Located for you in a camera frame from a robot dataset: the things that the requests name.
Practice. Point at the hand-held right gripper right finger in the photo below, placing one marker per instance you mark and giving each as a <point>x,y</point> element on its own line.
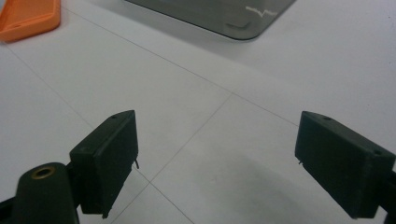
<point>339,161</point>

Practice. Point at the grey transparent storage box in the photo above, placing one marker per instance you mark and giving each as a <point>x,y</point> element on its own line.
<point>218,15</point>

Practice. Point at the orange phone case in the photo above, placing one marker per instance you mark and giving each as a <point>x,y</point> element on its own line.
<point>25,17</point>

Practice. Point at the white table mat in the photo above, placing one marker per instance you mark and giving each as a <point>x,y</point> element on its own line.
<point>186,93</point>

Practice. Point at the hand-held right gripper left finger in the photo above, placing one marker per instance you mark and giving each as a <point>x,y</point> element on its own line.
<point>106,161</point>

